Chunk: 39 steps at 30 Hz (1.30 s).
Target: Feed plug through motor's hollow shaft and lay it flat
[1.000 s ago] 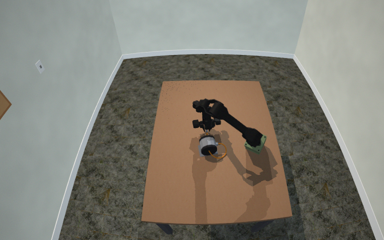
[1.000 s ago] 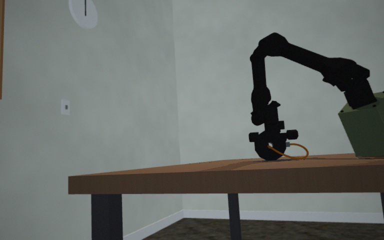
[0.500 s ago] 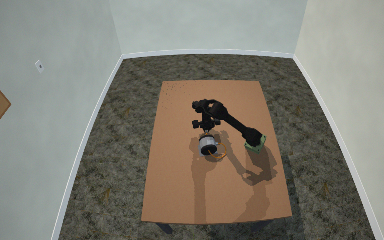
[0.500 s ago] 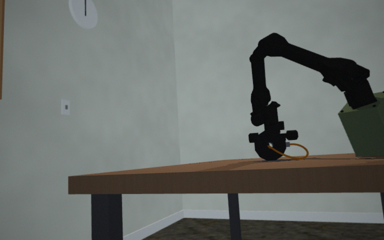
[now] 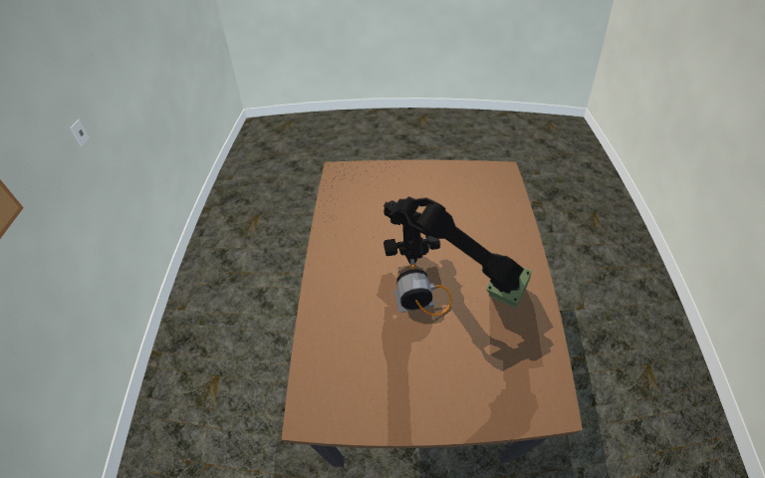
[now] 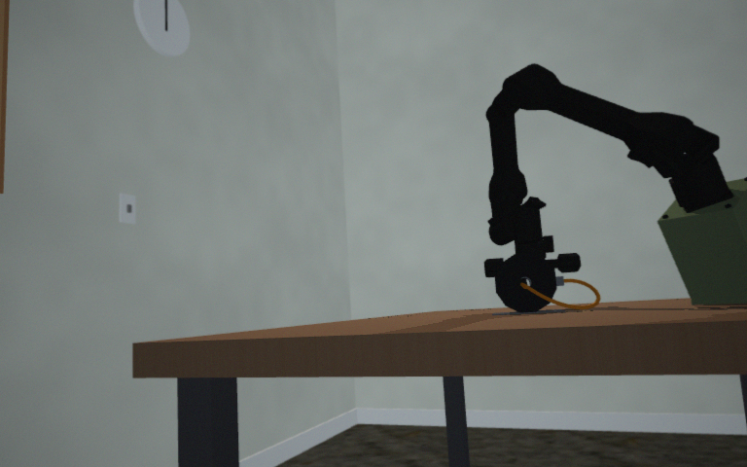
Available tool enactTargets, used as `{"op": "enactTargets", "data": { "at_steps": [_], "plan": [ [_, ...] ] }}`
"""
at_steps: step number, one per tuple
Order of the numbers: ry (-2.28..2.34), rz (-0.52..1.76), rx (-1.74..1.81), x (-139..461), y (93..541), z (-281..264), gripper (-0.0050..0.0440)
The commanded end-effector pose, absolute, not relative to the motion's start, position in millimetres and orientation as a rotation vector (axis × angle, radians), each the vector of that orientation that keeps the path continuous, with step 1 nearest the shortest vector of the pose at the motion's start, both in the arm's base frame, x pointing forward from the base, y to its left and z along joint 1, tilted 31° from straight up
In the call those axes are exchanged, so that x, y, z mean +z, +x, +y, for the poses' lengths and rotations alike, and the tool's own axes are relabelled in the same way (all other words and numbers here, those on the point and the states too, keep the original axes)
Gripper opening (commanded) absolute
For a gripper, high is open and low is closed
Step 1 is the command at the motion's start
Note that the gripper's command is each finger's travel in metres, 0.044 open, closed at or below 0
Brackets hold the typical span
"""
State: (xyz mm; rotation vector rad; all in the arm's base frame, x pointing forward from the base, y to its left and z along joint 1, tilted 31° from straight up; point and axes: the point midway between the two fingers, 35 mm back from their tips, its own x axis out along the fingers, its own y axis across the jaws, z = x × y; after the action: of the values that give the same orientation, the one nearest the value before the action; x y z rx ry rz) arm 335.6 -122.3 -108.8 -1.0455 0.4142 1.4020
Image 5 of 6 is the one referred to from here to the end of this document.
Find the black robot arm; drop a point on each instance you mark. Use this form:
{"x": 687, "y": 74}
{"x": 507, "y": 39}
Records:
{"x": 438, "y": 223}

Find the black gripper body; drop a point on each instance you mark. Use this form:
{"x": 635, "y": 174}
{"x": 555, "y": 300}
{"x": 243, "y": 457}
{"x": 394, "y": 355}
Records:
{"x": 391, "y": 247}

